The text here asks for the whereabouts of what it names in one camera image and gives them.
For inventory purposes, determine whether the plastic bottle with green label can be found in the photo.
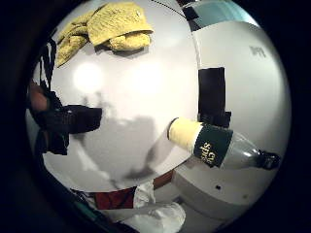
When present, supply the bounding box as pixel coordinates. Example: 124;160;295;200
166;116;282;171

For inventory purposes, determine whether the white low table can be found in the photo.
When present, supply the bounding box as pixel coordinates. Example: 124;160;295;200
173;18;293;225

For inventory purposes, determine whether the the person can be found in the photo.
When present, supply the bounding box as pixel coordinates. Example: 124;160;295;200
85;179;188;233

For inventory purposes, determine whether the black post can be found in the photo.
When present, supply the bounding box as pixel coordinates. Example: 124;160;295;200
196;66;233;129

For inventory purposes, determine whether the yellow towel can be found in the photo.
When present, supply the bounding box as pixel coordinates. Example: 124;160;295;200
54;1;156;69

